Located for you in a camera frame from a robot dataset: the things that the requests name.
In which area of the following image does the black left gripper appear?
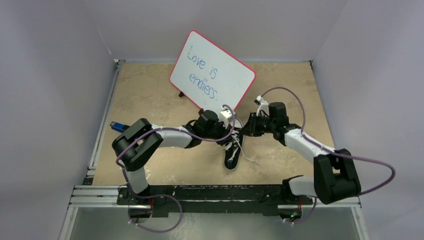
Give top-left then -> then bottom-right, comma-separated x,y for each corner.
202,118 -> 233,146

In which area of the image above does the white shoelace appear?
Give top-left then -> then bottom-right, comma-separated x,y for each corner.
210,128 -> 262,171

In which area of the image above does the black canvas sneaker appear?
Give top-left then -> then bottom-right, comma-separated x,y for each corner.
223,118 -> 244,171

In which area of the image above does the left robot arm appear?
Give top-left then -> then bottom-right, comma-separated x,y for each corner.
111,108 -> 237,205

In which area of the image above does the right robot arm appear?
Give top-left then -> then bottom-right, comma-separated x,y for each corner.
241,102 -> 362,204

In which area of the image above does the pink-framed whiteboard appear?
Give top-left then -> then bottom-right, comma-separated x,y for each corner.
169,30 -> 256,113

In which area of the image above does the blue stapler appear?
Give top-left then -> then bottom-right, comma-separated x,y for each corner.
109,121 -> 130,133

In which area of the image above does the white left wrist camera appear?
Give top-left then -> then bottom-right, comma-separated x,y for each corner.
218,109 -> 236,128

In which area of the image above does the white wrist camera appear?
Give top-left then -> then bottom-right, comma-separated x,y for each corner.
254,95 -> 269,116
218,109 -> 236,128

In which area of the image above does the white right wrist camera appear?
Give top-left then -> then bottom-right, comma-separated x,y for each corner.
254,95 -> 269,116

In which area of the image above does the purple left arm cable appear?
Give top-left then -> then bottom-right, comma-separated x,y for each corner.
115,104 -> 237,234

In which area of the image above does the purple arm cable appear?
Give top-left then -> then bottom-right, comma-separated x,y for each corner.
115,104 -> 237,234
256,87 -> 397,226

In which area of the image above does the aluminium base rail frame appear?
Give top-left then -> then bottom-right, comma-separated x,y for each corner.
60,62 -> 368,240

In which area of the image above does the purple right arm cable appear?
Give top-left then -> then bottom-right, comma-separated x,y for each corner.
256,87 -> 397,226

